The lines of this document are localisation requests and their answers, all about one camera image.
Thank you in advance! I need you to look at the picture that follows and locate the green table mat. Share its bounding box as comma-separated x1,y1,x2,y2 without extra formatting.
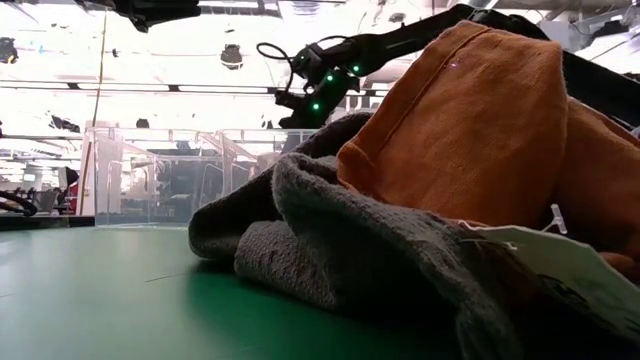
0,227,451,360

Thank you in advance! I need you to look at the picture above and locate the orange towel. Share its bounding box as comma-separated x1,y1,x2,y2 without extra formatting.
335,19,640,346

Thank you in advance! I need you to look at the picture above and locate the yellow extension cable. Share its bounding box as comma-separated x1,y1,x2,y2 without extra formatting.
78,9,109,217

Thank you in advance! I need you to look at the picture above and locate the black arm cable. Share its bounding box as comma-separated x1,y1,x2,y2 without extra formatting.
256,34,351,94

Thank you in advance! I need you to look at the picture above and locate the black ceiling-mounted device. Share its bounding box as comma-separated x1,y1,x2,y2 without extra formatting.
0,37,20,65
219,43,245,71

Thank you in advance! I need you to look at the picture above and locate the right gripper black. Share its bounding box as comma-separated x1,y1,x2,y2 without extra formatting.
277,74,361,131

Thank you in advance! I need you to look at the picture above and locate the black cable loop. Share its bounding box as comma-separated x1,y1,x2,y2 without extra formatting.
0,188,39,219

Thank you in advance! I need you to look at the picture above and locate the person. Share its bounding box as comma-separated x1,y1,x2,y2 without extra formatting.
63,166,81,216

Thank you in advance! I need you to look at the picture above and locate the dark grey towel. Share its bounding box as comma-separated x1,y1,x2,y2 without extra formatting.
187,110,640,360

